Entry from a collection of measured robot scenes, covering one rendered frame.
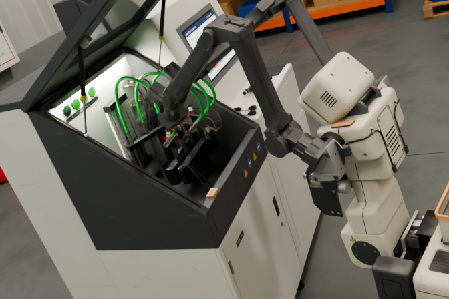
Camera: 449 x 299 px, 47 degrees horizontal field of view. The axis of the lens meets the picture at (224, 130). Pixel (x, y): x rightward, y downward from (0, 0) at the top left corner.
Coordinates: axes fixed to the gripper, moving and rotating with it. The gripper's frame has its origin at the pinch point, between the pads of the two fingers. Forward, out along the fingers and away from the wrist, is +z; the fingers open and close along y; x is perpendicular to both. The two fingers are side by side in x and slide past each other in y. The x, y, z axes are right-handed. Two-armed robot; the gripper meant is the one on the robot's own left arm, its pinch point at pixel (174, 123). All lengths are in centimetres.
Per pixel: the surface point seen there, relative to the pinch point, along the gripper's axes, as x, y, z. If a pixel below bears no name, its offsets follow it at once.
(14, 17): -371, -28, 383
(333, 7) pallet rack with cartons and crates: -118, -354, 397
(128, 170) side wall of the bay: 3.8, 25.1, -3.1
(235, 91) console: -15, -51, 66
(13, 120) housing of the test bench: -41, 45, -1
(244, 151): 21.1, -20.3, 26.7
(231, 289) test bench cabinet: 60, 24, 24
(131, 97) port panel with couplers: -37, -2, 39
